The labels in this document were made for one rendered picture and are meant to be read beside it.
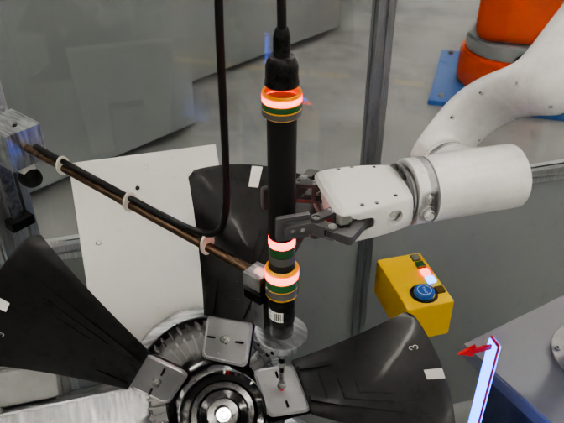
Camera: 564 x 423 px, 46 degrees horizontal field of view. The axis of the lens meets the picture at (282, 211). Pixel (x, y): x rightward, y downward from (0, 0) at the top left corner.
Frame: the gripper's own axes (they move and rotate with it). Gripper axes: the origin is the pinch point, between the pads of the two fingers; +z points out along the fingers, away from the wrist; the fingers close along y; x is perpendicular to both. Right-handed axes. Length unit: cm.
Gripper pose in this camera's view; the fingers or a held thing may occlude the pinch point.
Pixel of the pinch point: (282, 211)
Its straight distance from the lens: 79.6
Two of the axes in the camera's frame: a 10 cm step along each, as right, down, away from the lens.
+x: 0.0, -8.2, -5.7
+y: -2.7, -5.5, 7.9
